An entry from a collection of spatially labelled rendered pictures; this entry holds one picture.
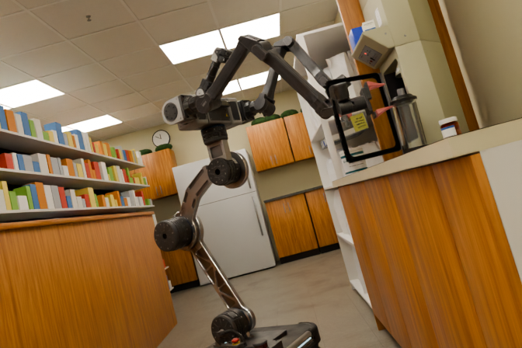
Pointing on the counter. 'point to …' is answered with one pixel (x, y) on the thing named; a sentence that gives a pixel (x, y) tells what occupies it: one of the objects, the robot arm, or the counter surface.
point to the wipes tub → (352, 165)
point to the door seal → (388, 113)
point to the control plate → (369, 56)
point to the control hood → (381, 44)
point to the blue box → (355, 36)
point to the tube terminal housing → (416, 51)
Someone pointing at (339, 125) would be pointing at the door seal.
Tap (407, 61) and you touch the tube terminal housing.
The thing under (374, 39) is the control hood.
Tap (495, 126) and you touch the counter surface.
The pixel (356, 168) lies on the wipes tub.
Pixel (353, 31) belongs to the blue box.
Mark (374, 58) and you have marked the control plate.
